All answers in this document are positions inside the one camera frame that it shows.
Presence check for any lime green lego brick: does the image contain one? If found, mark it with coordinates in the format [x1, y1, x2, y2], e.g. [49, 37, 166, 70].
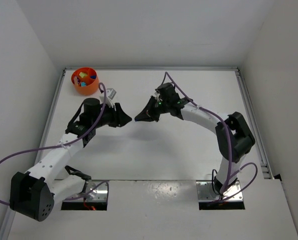
[79, 72, 87, 78]

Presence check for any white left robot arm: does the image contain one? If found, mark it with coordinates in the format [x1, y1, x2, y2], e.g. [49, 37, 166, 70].
[9, 97, 132, 222]

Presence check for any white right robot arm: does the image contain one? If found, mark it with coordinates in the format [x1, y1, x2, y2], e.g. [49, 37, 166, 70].
[134, 83, 255, 195]

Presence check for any orange divided round container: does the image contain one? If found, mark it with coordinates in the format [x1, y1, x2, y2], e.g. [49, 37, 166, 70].
[71, 67, 99, 96]

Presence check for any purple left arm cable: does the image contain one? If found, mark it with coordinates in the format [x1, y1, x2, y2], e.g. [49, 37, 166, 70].
[0, 82, 110, 206]

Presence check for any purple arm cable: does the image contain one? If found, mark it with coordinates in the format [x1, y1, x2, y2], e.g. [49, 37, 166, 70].
[161, 71, 259, 202]
[0, 82, 110, 206]

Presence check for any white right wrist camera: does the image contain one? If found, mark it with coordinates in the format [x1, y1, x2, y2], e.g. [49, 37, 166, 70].
[154, 92, 160, 101]

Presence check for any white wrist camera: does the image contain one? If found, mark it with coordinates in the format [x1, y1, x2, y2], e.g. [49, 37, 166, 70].
[154, 92, 160, 101]
[99, 88, 117, 108]

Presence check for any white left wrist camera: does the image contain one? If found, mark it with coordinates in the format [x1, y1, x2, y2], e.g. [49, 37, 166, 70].
[99, 88, 117, 108]

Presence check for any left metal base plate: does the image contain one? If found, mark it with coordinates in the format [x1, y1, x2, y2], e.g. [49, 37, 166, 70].
[63, 180, 110, 202]

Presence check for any metal base plate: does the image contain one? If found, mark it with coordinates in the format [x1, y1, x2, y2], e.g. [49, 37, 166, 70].
[63, 180, 110, 202]
[196, 180, 244, 203]

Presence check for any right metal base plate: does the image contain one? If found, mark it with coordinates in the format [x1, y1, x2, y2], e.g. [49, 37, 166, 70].
[196, 180, 244, 203]

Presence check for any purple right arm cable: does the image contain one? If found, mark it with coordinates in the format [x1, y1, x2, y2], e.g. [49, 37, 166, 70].
[161, 71, 259, 202]

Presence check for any aluminium table frame rail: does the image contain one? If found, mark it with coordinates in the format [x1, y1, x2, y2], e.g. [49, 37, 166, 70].
[235, 68, 274, 179]

